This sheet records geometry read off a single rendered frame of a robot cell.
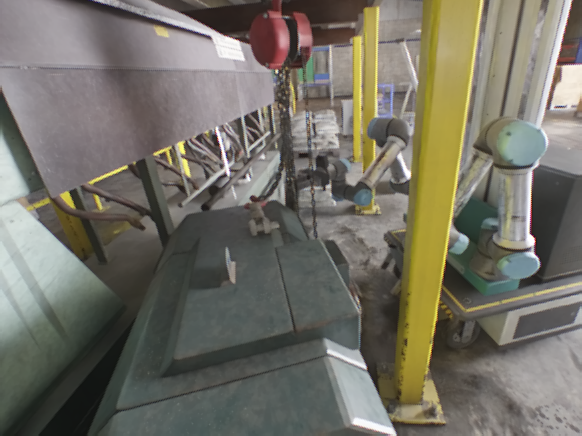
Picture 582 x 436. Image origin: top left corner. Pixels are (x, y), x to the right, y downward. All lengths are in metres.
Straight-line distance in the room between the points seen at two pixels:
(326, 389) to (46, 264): 0.69
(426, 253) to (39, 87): 1.05
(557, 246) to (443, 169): 0.88
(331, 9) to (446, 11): 1.99
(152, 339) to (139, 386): 0.08
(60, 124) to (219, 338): 0.62
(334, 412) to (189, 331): 0.25
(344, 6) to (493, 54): 1.48
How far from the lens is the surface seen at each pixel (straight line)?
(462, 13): 0.76
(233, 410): 0.47
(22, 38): 0.88
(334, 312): 0.50
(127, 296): 1.17
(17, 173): 0.84
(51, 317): 0.93
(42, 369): 0.96
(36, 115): 0.83
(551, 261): 1.61
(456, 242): 1.11
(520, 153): 0.99
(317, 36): 4.37
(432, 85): 0.74
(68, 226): 2.84
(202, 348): 0.50
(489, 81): 1.53
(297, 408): 0.46
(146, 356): 0.58
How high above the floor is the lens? 1.24
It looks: 22 degrees down
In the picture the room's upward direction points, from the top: 4 degrees counter-clockwise
